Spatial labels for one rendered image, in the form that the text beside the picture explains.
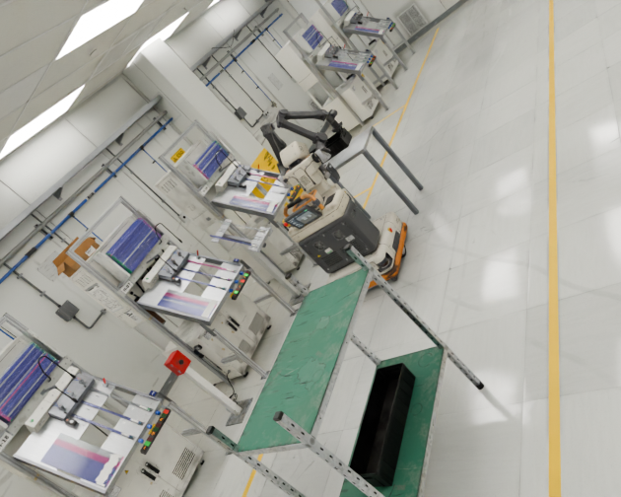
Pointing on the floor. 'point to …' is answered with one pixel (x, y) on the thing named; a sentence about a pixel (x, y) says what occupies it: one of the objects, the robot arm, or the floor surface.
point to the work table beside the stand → (373, 165)
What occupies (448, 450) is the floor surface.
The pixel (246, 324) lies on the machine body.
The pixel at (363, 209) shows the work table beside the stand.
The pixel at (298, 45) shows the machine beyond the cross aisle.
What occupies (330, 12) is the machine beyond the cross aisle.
